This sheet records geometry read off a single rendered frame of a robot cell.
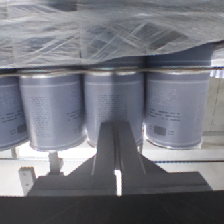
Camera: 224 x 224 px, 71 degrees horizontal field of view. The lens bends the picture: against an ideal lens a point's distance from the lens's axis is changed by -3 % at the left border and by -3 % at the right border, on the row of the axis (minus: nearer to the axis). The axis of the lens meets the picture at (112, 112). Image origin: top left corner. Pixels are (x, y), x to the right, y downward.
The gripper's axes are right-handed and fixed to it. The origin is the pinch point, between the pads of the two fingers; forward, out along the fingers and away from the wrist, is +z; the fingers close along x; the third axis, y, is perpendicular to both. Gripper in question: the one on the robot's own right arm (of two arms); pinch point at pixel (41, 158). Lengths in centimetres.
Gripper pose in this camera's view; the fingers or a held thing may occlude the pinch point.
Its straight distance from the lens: 42.3
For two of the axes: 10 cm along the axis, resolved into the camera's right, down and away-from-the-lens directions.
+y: -10.0, 0.2, 0.2
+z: -0.3, -9.6, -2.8
